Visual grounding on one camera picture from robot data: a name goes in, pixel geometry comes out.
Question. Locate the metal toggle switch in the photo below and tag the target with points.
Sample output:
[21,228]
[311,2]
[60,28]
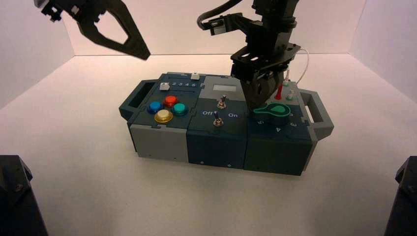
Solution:
[217,121]
[222,103]

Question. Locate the teal and grey control box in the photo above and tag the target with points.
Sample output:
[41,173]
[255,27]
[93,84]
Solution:
[215,146]

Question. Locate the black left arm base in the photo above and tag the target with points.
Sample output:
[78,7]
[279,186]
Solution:
[16,202]

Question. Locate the grey rectangular display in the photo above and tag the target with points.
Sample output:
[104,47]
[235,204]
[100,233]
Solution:
[223,88]

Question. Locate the white square slider cap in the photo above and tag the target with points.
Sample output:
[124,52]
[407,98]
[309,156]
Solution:
[164,86]
[194,77]

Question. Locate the teal round push button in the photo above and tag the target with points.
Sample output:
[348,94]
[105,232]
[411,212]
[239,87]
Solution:
[179,109]

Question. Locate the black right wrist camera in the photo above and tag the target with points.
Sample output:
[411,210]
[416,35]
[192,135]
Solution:
[228,26]

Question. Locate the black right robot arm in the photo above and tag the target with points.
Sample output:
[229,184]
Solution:
[277,19]

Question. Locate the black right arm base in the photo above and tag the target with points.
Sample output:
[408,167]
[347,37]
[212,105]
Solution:
[404,202]

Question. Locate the yellow round push button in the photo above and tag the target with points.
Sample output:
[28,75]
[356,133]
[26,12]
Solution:
[163,116]

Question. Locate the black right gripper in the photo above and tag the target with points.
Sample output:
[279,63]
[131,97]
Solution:
[264,63]

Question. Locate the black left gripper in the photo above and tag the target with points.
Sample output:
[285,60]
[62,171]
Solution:
[75,9]

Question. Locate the red round push button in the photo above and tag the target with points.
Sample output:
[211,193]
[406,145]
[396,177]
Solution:
[170,101]

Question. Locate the blue round push button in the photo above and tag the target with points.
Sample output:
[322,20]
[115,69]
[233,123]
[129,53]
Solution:
[155,106]

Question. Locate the dark knob with green pointer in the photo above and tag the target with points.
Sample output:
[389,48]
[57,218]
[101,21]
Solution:
[277,113]

